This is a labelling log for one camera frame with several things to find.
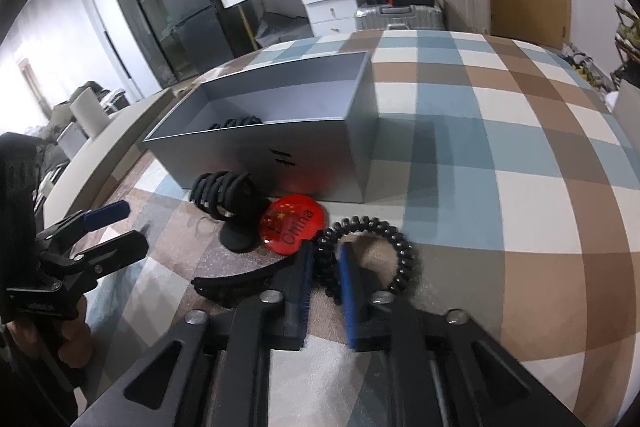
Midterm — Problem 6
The black ribbed hair clip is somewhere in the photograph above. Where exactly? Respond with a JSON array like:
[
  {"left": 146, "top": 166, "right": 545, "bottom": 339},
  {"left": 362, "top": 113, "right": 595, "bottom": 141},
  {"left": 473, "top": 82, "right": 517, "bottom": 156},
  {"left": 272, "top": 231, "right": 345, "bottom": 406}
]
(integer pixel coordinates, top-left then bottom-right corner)
[{"left": 189, "top": 171, "right": 271, "bottom": 221}]

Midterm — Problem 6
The wooden shoe rack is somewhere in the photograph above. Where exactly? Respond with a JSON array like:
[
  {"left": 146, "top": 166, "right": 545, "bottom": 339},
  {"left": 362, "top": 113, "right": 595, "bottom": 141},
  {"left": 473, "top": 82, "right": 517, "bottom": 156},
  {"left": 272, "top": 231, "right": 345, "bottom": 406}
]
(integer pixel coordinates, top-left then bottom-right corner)
[{"left": 614, "top": 0, "right": 640, "bottom": 87}]

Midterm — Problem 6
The person's left hand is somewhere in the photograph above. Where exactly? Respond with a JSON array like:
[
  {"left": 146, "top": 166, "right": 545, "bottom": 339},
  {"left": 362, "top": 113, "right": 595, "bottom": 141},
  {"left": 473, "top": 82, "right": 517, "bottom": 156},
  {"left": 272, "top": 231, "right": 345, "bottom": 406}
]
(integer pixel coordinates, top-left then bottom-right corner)
[{"left": 6, "top": 296, "right": 93, "bottom": 369}]

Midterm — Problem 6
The plaid bed cover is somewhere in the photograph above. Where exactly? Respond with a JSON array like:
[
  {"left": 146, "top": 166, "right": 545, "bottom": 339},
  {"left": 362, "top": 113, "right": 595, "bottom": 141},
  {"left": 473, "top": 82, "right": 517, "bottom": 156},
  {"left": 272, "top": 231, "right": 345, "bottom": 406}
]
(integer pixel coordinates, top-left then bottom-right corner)
[{"left": 84, "top": 30, "right": 639, "bottom": 426}]

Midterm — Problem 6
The red round China badge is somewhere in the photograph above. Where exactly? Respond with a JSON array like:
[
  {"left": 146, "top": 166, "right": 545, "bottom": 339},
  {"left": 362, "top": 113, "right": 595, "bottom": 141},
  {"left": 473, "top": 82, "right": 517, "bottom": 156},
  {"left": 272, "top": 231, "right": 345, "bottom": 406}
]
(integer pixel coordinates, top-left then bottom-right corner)
[{"left": 259, "top": 194, "right": 326, "bottom": 256}]

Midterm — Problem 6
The black flat hair clip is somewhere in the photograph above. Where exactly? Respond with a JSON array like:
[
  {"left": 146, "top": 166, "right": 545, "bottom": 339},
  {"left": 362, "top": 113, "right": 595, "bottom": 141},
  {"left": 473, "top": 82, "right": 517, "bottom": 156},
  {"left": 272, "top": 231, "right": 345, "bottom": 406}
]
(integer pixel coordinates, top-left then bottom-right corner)
[{"left": 191, "top": 255, "right": 296, "bottom": 309}]

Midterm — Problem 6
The silver suitcase lying flat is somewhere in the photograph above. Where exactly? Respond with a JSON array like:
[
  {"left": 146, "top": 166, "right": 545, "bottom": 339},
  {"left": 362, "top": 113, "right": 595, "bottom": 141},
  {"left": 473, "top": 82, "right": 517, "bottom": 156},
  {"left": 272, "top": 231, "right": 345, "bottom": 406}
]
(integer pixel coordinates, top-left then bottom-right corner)
[{"left": 355, "top": 5, "right": 445, "bottom": 30}]

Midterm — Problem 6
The white paper roll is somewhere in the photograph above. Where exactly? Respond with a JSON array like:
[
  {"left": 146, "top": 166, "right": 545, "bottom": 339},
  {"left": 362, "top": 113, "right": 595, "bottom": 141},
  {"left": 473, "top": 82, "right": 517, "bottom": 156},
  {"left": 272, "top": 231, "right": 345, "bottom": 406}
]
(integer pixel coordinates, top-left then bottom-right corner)
[{"left": 70, "top": 88, "right": 111, "bottom": 140}]

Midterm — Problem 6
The grey cardboard box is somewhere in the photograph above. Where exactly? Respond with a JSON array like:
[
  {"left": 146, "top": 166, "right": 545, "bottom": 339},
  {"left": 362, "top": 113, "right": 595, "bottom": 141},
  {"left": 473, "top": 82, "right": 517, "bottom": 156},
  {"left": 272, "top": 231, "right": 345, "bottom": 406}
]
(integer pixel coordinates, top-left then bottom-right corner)
[{"left": 144, "top": 52, "right": 378, "bottom": 202}]

